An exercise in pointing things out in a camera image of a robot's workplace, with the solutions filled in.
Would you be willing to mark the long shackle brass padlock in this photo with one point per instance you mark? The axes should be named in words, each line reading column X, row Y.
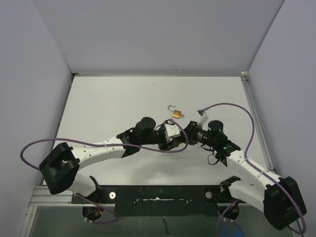
column 177, row 142

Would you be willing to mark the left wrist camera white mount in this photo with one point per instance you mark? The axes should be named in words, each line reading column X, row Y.
column 171, row 130

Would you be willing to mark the aluminium frame rail right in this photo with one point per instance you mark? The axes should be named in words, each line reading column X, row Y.
column 259, row 130

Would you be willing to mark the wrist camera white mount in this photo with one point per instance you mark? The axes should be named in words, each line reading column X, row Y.
column 171, row 130
column 203, row 117

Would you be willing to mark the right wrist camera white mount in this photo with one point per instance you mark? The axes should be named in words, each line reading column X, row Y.
column 203, row 117

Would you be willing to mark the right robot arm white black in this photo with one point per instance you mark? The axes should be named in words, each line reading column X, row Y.
column 278, row 198

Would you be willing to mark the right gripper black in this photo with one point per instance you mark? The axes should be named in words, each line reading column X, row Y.
column 190, row 131

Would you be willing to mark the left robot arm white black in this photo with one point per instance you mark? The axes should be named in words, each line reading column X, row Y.
column 60, row 169

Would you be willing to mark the small brass padlock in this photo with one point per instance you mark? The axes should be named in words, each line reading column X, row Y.
column 175, row 113

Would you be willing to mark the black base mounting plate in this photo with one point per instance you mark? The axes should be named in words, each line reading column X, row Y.
column 163, row 200

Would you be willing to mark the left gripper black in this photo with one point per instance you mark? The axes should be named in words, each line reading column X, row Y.
column 165, row 145

